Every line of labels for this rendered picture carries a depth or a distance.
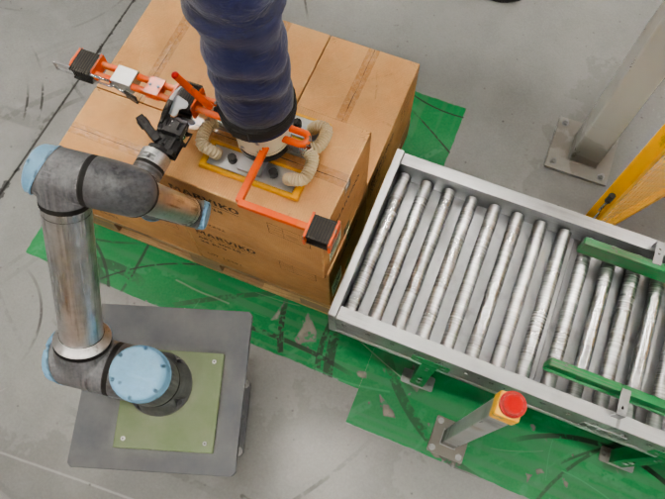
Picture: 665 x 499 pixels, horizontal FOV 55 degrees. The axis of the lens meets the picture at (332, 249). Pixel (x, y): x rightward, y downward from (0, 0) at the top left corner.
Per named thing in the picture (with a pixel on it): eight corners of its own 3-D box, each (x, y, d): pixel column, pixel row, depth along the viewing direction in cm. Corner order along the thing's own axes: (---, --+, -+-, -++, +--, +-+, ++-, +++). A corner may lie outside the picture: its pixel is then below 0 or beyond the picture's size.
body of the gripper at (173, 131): (194, 133, 195) (175, 164, 191) (169, 124, 197) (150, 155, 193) (188, 119, 188) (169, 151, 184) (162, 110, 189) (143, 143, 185)
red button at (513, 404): (526, 398, 168) (530, 396, 165) (519, 424, 166) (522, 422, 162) (501, 388, 169) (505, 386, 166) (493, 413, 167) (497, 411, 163)
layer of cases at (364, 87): (410, 117, 300) (420, 63, 263) (331, 306, 267) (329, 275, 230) (184, 42, 318) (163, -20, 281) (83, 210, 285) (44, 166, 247)
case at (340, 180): (366, 187, 242) (371, 131, 205) (325, 279, 229) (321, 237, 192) (227, 134, 252) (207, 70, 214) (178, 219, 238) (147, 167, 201)
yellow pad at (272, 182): (310, 175, 200) (309, 167, 195) (297, 202, 196) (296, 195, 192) (212, 142, 205) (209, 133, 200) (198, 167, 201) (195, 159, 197)
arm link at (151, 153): (141, 168, 192) (132, 151, 183) (148, 154, 193) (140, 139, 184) (167, 178, 191) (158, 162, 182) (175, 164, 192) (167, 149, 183)
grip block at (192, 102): (208, 96, 199) (204, 85, 194) (194, 122, 196) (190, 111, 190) (184, 88, 200) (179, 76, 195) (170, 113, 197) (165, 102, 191)
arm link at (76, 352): (102, 407, 175) (77, 176, 129) (42, 391, 176) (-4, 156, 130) (126, 366, 187) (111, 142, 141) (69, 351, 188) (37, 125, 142)
